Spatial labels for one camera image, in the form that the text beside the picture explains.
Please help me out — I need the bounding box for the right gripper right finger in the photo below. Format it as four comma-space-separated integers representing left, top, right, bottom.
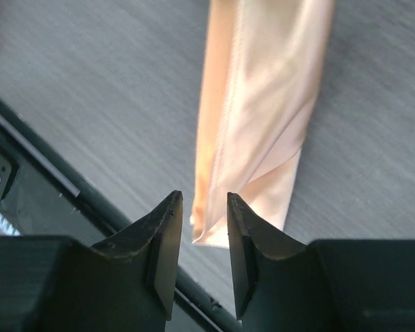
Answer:
227, 193, 415, 331

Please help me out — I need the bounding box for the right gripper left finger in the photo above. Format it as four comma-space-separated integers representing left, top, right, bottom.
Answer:
0, 191, 183, 331

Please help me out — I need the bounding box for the peach cloth napkin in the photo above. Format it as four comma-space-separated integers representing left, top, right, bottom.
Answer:
190, 0, 335, 248

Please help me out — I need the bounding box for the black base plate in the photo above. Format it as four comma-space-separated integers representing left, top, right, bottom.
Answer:
0, 101, 241, 331

